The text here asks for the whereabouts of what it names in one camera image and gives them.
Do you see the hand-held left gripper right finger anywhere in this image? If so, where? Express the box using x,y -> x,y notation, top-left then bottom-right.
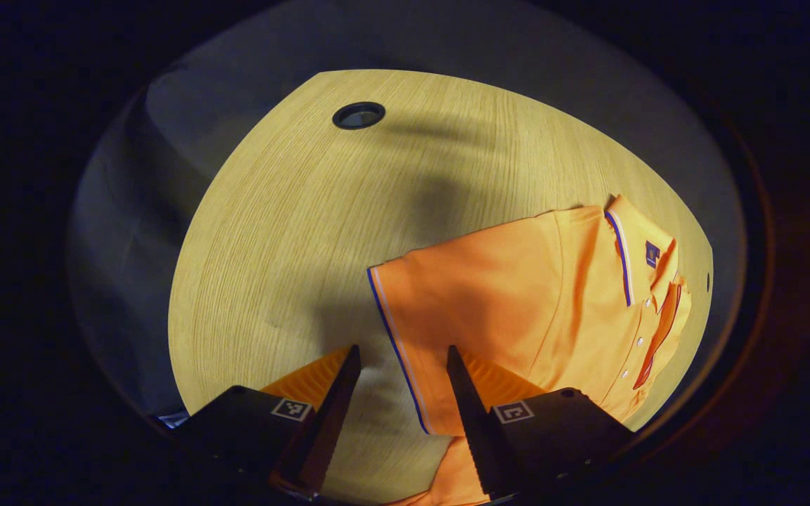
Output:
446,344 -> 634,501

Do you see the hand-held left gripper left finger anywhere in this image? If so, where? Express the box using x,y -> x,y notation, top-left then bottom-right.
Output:
173,344 -> 362,500

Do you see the orange T-shirt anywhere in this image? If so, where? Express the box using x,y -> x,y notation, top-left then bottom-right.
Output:
366,195 -> 693,506

